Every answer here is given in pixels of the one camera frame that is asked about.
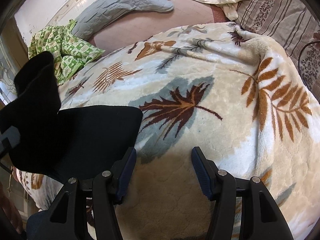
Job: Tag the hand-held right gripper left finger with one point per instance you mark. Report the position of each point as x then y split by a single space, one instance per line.
126 170

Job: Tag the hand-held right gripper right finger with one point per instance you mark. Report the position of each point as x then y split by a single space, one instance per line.
200 172

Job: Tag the black pants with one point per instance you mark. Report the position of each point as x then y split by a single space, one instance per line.
87 135

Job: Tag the person's left forearm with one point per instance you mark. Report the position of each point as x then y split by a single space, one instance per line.
8 205

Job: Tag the leaf print fleece blanket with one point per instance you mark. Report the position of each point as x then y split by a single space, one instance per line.
225 130

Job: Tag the patterned glass door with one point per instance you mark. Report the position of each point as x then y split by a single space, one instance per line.
6 80

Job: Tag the navy clothing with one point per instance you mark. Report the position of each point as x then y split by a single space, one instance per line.
37 226

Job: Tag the green patterned cloth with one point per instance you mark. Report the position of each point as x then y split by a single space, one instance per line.
72 50

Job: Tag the pink bed sheet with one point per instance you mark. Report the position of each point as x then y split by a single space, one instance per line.
150 22

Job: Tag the grey quilted blanket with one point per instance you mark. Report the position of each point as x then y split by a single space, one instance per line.
120 2

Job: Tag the striped floral pillow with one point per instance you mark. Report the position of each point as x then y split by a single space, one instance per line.
275 10

